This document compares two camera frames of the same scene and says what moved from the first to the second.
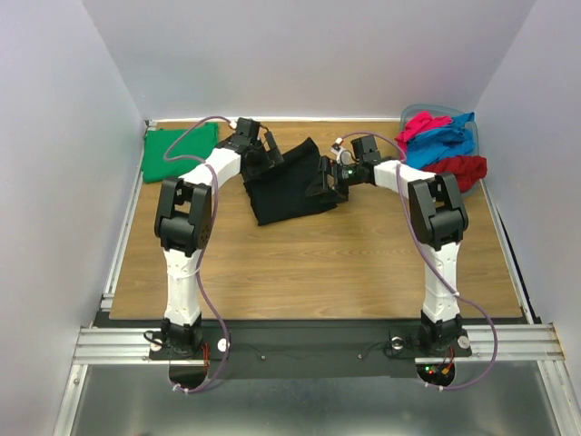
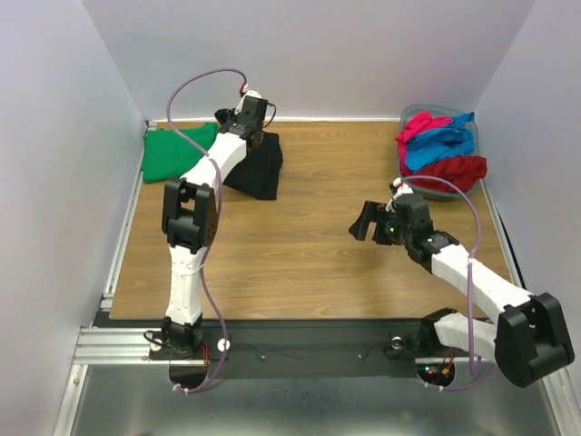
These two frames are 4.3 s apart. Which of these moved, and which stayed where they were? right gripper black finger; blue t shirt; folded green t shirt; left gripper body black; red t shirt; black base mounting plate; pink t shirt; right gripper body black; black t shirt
Moved: black t shirt; right gripper body black; left gripper body black; right gripper black finger
Stayed: pink t shirt; folded green t shirt; black base mounting plate; blue t shirt; red t shirt
